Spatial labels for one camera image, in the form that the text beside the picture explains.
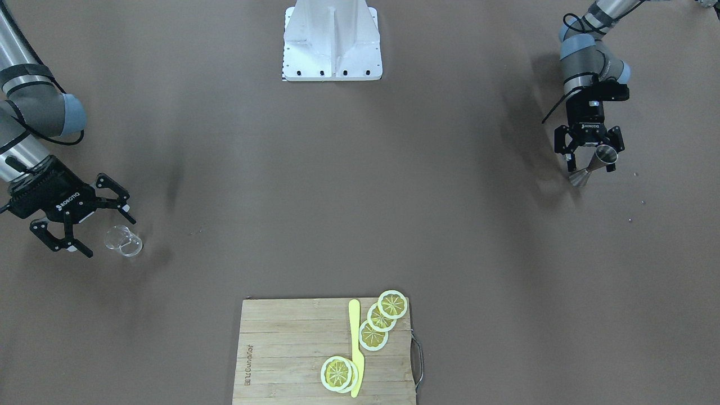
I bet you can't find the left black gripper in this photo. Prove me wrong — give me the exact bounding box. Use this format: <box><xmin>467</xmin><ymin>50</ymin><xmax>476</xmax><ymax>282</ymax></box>
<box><xmin>553</xmin><ymin>82</ymin><xmax>631</xmax><ymax>173</ymax></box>

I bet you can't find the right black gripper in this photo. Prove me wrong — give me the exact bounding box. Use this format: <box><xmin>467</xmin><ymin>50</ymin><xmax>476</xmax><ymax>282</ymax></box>
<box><xmin>6</xmin><ymin>155</ymin><xmax>137</xmax><ymax>258</ymax></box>

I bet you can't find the steel double jigger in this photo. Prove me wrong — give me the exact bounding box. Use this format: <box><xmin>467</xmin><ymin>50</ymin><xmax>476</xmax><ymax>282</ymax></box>
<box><xmin>569</xmin><ymin>145</ymin><xmax>619</xmax><ymax>187</ymax></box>

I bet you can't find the small clear glass cup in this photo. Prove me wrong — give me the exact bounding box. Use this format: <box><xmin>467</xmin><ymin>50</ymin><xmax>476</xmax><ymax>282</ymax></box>
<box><xmin>105</xmin><ymin>226</ymin><xmax>143</xmax><ymax>257</ymax></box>

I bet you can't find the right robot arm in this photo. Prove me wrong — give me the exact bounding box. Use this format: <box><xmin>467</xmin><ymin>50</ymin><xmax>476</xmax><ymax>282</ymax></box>
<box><xmin>1</xmin><ymin>3</ymin><xmax>136</xmax><ymax>257</ymax></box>

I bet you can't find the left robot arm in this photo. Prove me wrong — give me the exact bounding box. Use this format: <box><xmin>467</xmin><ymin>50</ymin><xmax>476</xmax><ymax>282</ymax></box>
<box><xmin>555</xmin><ymin>1</ymin><xmax>642</xmax><ymax>172</ymax></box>

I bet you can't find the wooden cutting board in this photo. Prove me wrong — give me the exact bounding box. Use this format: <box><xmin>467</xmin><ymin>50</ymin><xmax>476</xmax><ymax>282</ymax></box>
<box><xmin>232</xmin><ymin>298</ymin><xmax>424</xmax><ymax>404</ymax></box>

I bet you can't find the end row lemon slice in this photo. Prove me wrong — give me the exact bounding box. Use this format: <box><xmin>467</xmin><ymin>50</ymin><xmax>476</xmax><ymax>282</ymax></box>
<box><xmin>377</xmin><ymin>290</ymin><xmax>409</xmax><ymax>320</ymax></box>

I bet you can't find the yellow plastic knife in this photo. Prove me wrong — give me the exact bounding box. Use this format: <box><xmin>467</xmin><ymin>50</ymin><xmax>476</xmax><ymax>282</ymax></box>
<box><xmin>349</xmin><ymin>298</ymin><xmax>365</xmax><ymax>398</ymax></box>

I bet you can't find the middle row lemon slice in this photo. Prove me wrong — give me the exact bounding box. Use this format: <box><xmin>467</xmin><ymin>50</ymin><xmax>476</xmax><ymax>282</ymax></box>
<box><xmin>367</xmin><ymin>302</ymin><xmax>397</xmax><ymax>332</ymax></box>

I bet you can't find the lemon slice beside knife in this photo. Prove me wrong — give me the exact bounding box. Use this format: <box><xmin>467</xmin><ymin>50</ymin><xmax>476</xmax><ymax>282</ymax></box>
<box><xmin>321</xmin><ymin>356</ymin><xmax>358</xmax><ymax>394</ymax></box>

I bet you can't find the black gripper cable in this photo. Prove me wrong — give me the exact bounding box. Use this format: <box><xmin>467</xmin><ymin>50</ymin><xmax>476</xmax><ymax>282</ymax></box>
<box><xmin>541</xmin><ymin>84</ymin><xmax>574</xmax><ymax>124</ymax></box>

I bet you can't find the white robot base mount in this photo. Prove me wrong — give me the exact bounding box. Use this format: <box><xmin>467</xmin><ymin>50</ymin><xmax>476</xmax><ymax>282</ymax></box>
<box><xmin>281</xmin><ymin>1</ymin><xmax>383</xmax><ymax>82</ymax></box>

